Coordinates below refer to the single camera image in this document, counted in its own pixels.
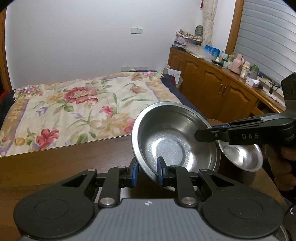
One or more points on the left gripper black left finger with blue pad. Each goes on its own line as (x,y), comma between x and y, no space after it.
(114,180)

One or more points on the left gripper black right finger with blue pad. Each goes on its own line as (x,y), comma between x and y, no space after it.
(179,178)

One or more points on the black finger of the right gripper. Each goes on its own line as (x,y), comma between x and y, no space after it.
(215,133)

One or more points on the medium steel bowl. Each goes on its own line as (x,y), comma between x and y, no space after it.
(166,129)

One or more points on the person's right hand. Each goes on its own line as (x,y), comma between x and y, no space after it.
(280,163)

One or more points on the small steel bowl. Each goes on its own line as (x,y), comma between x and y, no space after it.
(246,157)

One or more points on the wooden sideboard cabinet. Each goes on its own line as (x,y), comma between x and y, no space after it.
(219,93)

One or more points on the white tissue box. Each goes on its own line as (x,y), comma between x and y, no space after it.
(252,82)

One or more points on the pink bottle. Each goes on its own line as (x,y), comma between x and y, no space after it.
(237,64)

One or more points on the grey window blind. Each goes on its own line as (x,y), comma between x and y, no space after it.
(266,37)

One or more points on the floral bed quilt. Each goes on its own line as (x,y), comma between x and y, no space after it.
(51,115)

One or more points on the folded fabric pile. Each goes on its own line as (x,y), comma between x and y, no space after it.
(184,38)

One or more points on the beige curtain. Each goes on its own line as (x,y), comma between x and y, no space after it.
(209,11)

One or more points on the wooden louvered wardrobe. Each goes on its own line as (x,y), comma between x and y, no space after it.
(6,87)

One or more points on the white wall switch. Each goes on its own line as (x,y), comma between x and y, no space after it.
(138,31)

